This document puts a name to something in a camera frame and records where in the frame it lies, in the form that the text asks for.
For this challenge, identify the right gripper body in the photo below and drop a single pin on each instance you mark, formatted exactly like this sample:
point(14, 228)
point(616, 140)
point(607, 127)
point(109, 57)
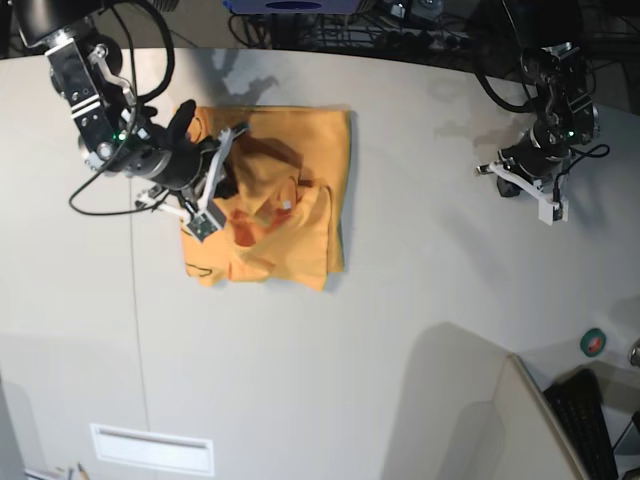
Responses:
point(170, 156)

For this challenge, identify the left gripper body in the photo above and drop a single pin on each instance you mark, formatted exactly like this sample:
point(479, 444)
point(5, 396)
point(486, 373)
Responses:
point(536, 162)

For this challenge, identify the orange t-shirt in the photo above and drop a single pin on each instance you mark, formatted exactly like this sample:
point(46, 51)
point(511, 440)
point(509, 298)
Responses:
point(292, 171)

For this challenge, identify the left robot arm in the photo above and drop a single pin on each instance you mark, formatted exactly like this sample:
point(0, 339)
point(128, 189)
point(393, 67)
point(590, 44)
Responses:
point(552, 45)

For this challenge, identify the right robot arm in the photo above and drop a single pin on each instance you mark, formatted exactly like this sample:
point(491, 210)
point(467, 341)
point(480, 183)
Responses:
point(114, 120)

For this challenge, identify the green tape roll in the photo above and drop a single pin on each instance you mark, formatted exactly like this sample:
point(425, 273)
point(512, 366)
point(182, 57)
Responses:
point(593, 342)

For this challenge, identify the black power strip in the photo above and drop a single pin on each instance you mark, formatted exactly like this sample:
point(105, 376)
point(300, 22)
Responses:
point(426, 43)

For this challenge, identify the black keyboard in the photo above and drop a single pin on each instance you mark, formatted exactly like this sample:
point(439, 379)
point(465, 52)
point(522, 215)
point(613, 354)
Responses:
point(577, 405)

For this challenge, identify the white rectangular tray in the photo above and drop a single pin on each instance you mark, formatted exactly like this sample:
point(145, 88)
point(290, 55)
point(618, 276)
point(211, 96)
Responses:
point(155, 451)

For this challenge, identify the pencil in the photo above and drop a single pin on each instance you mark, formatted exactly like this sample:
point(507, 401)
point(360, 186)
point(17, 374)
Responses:
point(82, 471)

